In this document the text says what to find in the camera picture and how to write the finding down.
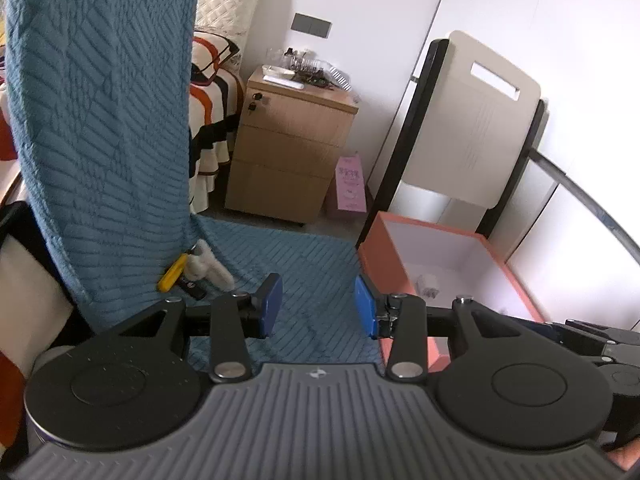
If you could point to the blue textured blanket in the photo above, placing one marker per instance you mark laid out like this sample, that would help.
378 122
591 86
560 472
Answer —
100 110

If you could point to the small black device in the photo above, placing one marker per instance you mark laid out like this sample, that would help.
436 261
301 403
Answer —
192 287

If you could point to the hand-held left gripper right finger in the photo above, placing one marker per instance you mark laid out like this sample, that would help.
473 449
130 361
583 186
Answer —
365 307

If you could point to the person's right hand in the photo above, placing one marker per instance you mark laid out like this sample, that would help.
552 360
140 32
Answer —
625 457

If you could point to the clear glassware cluster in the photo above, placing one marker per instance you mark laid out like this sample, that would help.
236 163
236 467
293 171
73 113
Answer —
312 67

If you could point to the wooden nightstand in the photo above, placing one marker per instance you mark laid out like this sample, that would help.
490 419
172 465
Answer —
285 155

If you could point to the white orange black cushion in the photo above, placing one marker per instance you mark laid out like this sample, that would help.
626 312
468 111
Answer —
35 290

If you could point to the pink paper bag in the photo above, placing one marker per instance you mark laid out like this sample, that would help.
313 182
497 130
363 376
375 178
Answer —
349 185

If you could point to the yellow utility knife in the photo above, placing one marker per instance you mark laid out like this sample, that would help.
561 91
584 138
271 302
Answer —
172 272

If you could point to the cream folding table black frame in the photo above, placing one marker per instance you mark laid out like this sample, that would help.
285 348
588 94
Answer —
480 120

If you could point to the grey metal pipe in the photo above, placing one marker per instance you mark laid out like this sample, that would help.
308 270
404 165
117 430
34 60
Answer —
590 195

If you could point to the grey wall switch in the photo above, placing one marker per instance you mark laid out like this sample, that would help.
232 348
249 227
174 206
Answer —
312 25

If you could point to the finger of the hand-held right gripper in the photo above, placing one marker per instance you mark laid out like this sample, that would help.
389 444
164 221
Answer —
590 332

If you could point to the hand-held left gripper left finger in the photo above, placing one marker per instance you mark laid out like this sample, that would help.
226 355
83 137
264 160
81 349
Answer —
270 305

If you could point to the white tray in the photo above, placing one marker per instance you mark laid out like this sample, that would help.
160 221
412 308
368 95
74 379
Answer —
282 80

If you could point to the orange storage box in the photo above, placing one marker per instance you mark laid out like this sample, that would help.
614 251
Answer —
382 252

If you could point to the striped orange black bedsheet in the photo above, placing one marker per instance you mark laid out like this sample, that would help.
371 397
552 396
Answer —
215 125

